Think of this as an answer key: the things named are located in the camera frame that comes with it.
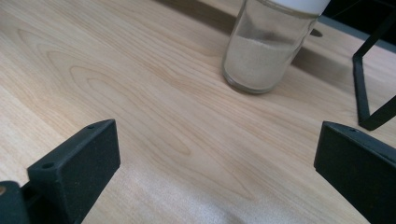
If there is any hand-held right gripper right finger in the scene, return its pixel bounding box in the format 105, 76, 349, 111
313, 120, 396, 224

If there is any black metal shelf rack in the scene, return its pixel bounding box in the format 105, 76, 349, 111
352, 8, 396, 132

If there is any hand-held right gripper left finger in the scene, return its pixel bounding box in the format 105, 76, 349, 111
21, 119, 121, 224

